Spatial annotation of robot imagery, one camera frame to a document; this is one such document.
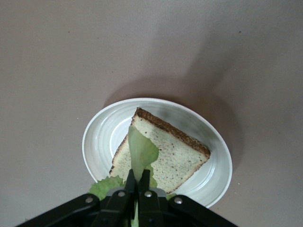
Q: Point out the beige plate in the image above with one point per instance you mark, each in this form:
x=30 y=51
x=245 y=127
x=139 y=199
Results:
x=104 y=142

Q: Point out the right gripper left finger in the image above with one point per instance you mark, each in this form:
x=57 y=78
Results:
x=113 y=210

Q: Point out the square-cornered bread slice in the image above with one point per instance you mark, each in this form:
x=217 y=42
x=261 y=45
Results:
x=175 y=160

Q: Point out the green lettuce leaf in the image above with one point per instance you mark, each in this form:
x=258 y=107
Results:
x=140 y=151

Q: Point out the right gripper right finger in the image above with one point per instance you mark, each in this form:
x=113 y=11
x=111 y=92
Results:
x=161 y=212

